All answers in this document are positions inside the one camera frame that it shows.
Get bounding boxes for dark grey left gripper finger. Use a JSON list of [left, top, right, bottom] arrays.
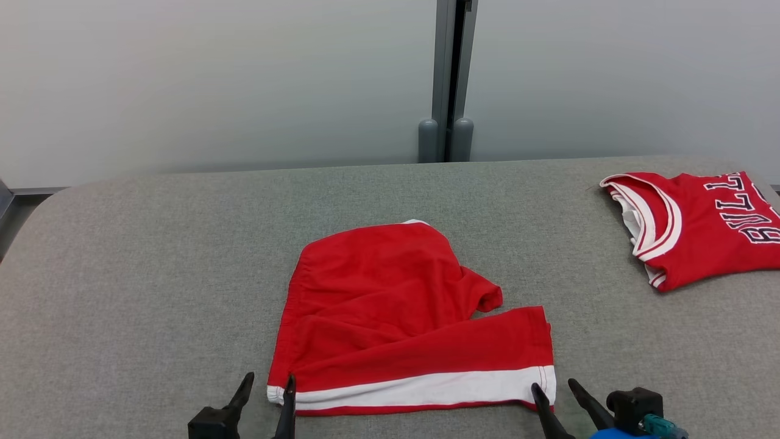
[[222, 372, 255, 421], [272, 374, 297, 439]]

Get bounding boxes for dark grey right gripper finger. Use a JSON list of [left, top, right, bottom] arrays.
[[568, 379, 617, 433], [531, 383, 575, 439]]

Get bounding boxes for red shorts with white stripe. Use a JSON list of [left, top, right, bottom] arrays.
[[267, 219, 557, 416]]

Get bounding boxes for red Bulls basketball jersey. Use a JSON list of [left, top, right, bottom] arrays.
[[599, 171, 780, 293]]

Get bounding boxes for grey metal baseboard strip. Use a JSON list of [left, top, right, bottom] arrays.
[[0, 180, 68, 197]]

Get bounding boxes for teal cable connector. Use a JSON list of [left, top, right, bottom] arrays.
[[640, 413, 689, 439]]

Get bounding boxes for grey cylindrical post foot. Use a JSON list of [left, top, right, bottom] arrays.
[[418, 119, 439, 163], [451, 118, 475, 162]]

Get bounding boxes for grey metal partition post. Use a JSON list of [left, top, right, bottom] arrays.
[[431, 0, 479, 162]]

